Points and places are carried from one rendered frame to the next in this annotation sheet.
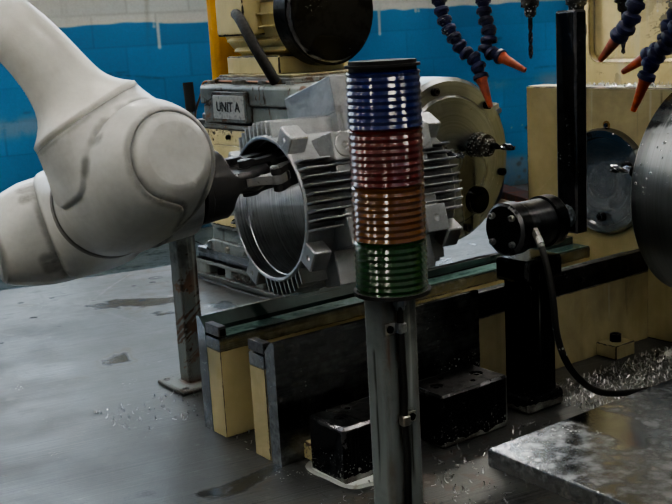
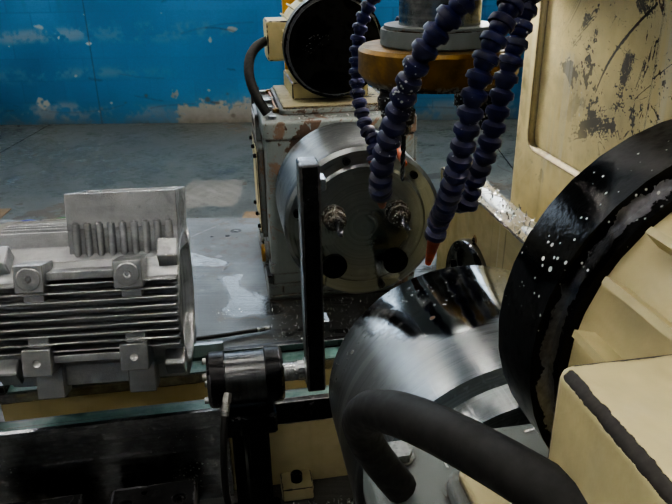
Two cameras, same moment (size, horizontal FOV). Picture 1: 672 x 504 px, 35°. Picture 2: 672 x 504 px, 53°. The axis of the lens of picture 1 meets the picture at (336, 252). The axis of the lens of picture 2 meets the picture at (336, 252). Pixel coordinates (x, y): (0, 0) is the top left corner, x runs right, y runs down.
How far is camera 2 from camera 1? 91 cm
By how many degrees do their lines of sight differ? 28
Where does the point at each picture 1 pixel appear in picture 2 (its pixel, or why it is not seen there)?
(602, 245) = not seen: hidden behind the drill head
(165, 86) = (485, 12)
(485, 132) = (409, 200)
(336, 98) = (69, 217)
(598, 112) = (472, 223)
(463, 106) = not seen: hidden behind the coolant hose
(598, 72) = (530, 161)
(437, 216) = (136, 355)
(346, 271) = (46, 387)
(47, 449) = not seen: outside the picture
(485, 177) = (406, 241)
